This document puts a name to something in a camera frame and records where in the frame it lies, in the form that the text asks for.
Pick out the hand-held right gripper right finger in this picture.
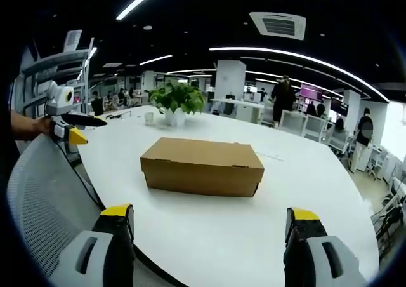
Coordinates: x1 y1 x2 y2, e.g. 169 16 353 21
283 206 369 287

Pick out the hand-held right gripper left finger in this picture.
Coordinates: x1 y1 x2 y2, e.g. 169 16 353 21
58 203 136 287

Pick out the brown cardboard shoe box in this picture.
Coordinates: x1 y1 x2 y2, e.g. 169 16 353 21
140 137 265 199

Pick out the grey metal shelving rack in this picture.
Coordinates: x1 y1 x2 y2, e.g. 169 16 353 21
18 29 98 116

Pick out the grey mesh office chair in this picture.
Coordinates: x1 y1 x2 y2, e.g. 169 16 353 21
6 133 107 280

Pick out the green potted plant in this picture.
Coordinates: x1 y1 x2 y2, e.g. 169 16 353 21
148 79 207 126

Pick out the white office chair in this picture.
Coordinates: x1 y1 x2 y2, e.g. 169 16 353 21
278 109 308 135
304 114 329 144

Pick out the white office desk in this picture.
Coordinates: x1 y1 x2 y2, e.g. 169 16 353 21
209 97 270 123

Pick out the purple display screen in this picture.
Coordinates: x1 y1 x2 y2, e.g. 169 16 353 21
299 83 324 105

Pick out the ceiling air conditioner vent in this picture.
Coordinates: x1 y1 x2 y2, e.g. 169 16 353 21
249 11 307 41

